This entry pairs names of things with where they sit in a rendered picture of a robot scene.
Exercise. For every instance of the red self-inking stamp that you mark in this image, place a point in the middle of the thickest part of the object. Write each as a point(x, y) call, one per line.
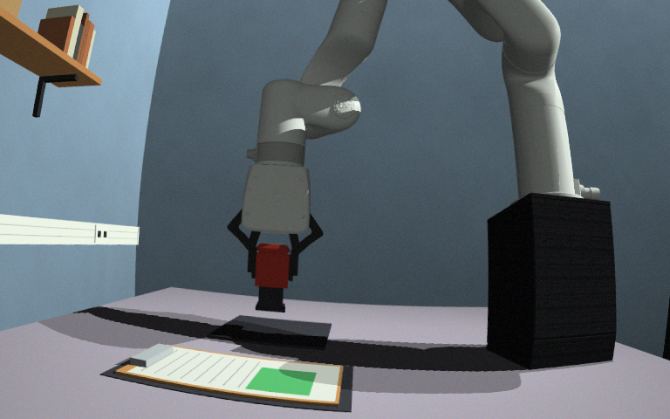
point(272, 272)

